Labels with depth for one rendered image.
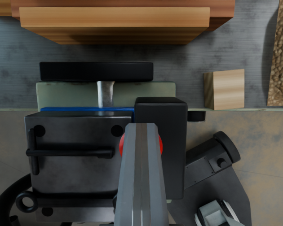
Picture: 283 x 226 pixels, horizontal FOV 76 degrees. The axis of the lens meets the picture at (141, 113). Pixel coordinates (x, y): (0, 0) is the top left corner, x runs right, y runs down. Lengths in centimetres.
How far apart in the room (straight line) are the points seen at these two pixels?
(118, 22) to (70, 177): 14
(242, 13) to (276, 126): 123
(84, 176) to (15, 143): 131
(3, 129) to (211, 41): 138
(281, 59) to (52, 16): 26
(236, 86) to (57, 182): 21
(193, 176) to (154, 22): 102
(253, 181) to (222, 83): 134
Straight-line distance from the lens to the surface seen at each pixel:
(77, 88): 19
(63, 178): 17
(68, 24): 18
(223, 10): 22
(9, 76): 29
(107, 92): 18
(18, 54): 29
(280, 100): 30
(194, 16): 18
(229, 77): 23
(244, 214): 140
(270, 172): 156
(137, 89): 18
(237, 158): 117
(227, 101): 23
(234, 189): 128
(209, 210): 111
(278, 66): 29
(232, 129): 132
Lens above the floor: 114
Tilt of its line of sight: 80 degrees down
